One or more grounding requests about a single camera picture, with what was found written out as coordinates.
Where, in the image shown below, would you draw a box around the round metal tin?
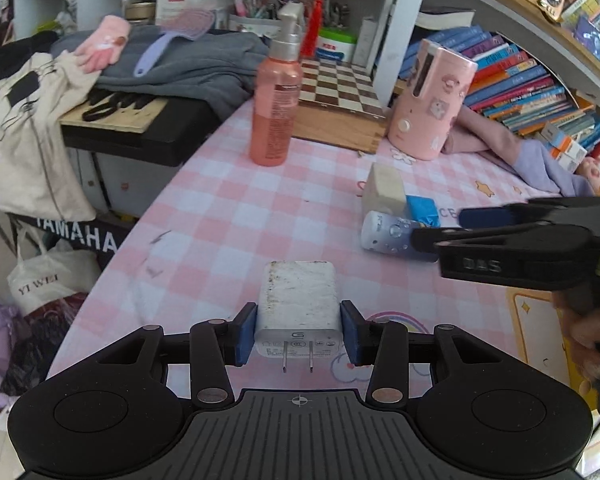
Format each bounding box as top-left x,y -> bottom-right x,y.
122,0 -> 158,23

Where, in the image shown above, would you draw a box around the red tassel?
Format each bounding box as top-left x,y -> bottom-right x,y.
300,0 -> 331,61

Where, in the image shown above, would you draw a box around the blue packet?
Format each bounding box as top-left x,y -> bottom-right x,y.
405,194 -> 440,233

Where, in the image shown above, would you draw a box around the person's right hand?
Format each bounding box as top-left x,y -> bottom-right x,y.
551,287 -> 600,382

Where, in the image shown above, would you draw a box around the white jar green lid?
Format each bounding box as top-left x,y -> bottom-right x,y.
317,27 -> 358,66

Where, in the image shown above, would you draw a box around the black garment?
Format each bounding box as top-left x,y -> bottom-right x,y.
0,30 -> 61,96

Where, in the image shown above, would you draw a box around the thin wooden board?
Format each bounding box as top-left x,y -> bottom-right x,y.
60,92 -> 170,135

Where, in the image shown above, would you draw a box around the long row of colourful books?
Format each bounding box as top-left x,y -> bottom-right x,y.
450,25 -> 600,161

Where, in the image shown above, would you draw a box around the white rectangular block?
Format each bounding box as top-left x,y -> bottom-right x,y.
362,162 -> 408,221

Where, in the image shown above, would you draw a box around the white red-label box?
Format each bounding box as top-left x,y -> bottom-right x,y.
155,0 -> 191,26

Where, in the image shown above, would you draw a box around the thick black book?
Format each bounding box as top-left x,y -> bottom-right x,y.
415,5 -> 476,31

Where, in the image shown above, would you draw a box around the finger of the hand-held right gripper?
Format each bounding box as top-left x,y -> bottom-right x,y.
459,196 -> 600,229
409,224 -> 599,263

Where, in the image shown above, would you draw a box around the lavender cloth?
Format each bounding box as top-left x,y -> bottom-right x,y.
485,137 -> 593,196

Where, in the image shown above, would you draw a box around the cream tote bag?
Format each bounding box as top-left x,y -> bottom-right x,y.
0,52 -> 103,223

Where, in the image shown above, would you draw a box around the grey sweatshirt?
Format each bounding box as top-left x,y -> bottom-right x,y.
50,25 -> 271,116

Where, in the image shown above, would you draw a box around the white shopping bag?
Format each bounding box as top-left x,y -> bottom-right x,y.
6,227 -> 103,318

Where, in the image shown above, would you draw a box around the pink spray bottle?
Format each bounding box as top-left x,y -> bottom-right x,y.
249,2 -> 306,167

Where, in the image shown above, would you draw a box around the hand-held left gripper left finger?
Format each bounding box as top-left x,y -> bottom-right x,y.
87,301 -> 258,407

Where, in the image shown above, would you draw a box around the pink stickered cylindrical device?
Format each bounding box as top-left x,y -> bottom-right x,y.
387,37 -> 479,162

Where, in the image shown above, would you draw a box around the pink checked tablecloth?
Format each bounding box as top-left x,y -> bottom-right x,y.
45,95 -> 600,411

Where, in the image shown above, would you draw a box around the white orange medicine box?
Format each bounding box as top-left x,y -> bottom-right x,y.
540,122 -> 572,150
554,137 -> 588,173

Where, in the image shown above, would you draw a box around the cup of pens and brushes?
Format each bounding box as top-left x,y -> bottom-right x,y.
227,0 -> 301,36

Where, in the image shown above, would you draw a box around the pink pig plush doll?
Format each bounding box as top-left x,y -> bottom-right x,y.
575,155 -> 600,196

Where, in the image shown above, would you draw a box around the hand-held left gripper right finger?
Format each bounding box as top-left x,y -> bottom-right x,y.
340,300 -> 514,407

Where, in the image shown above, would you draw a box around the purple hairbrush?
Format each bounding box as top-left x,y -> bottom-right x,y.
132,7 -> 216,78

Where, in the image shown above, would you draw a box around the dark plastic bag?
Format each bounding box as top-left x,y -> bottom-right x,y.
0,292 -> 88,396

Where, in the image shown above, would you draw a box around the black electronic keyboard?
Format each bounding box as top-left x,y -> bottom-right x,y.
60,95 -> 221,168

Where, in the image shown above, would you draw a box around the tall white carton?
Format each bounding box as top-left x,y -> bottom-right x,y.
356,16 -> 378,68

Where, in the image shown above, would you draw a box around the white charger plug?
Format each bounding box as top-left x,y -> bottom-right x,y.
252,260 -> 342,375

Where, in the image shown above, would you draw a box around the wooden chessboard box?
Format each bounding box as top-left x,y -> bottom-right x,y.
290,57 -> 389,156

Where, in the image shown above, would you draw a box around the black printed dust cover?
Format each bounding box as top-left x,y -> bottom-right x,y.
7,210 -> 146,266

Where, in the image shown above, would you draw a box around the pink glove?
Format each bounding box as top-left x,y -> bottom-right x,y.
75,15 -> 132,75

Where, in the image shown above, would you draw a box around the white blue tube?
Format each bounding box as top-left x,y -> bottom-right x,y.
360,210 -> 438,263

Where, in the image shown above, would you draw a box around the white wooden bookshelf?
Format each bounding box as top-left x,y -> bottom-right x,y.
375,0 -> 600,121

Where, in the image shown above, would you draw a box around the black scissors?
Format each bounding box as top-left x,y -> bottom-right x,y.
82,91 -> 153,122

